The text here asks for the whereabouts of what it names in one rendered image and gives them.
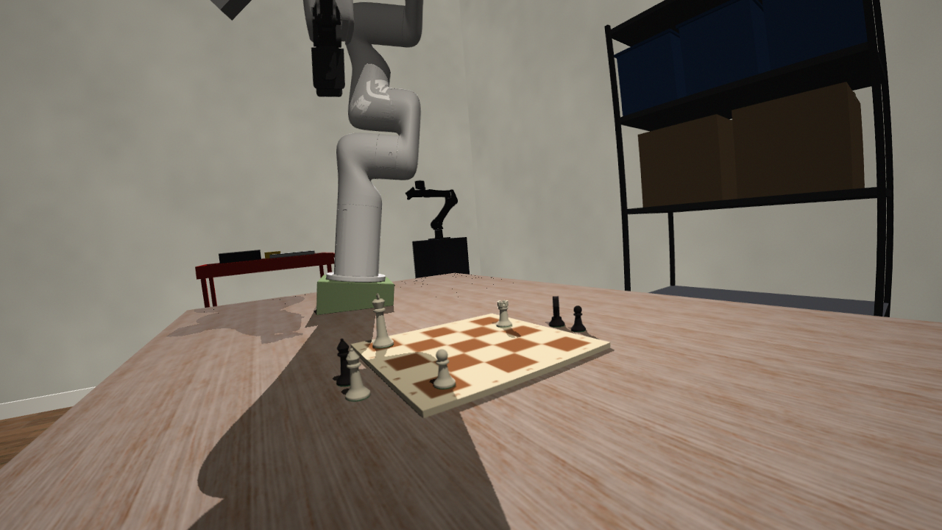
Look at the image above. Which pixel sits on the wooden chessboard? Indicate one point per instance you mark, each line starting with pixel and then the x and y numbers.
pixel 483 359

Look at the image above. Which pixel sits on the white bishop chess piece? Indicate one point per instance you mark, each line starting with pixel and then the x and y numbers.
pixel 357 390

